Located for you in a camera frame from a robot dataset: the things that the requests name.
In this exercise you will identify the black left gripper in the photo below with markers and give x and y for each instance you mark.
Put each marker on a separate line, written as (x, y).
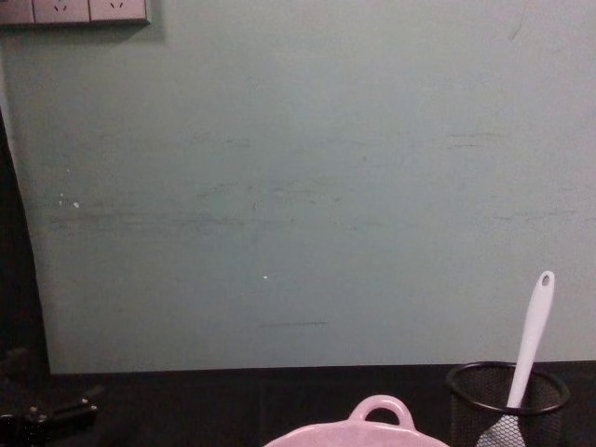
(16, 430)

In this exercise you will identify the black hanging cloth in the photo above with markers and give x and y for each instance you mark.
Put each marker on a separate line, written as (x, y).
(18, 279)

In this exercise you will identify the black table cloth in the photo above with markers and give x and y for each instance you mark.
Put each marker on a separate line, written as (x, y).
(223, 410)

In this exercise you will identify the black mesh utensil cup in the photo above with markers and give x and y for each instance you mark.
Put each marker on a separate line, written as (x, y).
(470, 400)

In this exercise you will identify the white plastic rice spoon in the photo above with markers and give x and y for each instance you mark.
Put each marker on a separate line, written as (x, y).
(531, 335)

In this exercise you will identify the white wall socket plate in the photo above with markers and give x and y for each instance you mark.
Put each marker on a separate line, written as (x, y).
(117, 9)
(61, 10)
(16, 9)

